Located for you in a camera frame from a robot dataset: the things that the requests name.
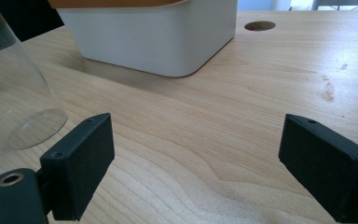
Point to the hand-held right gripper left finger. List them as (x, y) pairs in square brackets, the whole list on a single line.
[(74, 174)]

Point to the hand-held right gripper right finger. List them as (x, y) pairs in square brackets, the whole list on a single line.
[(326, 165)]

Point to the clear glass flask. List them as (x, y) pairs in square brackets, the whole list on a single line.
[(12, 87)]

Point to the white plastic storage box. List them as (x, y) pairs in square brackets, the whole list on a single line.
[(149, 37)]

